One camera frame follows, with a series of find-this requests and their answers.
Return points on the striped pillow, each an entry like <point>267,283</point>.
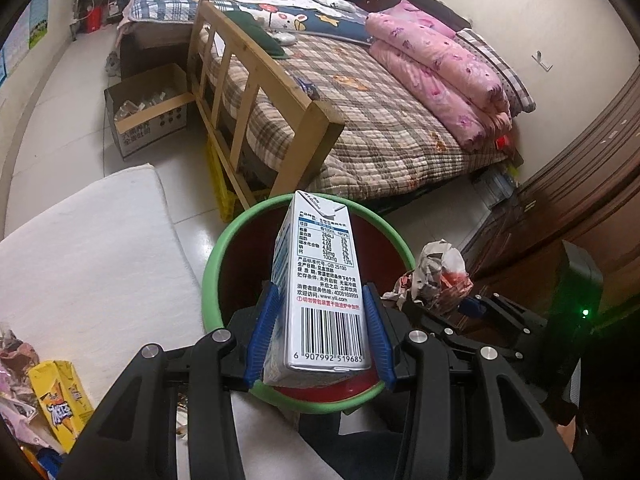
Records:
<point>515,90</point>

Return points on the folded pink quilt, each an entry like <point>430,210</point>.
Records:
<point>440,65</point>

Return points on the white milk carton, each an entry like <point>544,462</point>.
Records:
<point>320,280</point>

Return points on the open cardboard box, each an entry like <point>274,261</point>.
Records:
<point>150,130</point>

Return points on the dark green cushion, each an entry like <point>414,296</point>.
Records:
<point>260,35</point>

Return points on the pink snack wrapper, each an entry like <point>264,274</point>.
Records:
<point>17,417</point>

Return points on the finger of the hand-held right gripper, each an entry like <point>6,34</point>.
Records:
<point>472,306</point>
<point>450,327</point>

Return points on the metal wall hook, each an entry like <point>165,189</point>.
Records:
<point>542,62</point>

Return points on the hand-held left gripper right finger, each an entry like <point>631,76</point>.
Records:
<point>380,340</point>

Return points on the crumpled silver foil wrapper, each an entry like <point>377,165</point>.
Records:
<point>17,352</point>

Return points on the pair of slippers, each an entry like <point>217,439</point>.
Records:
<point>112,65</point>

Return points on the white table cover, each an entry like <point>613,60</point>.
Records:
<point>100,270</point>

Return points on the small red bin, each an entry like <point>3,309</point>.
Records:
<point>93,20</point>

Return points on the wooden bed frame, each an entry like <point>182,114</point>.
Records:
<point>307,150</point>

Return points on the blue cartoon blanket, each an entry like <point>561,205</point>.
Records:
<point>310,22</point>

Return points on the wall poster with green base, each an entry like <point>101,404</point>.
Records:
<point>40,15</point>

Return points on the wooden bed with bedding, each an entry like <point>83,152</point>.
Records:
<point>390,125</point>

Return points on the green rimmed red bin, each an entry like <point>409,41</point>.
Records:
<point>240,265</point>

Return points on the white red wrapper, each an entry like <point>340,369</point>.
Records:
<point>440,265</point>

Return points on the small red toy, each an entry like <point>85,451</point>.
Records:
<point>505,142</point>

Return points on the blue chart wall poster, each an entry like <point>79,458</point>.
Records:
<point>12,50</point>

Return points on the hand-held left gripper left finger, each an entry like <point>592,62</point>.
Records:
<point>262,340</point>

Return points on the yellow orange drink carton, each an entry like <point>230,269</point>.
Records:
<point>60,405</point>

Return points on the brown wooden wardrobe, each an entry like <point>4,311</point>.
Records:
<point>575,200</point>

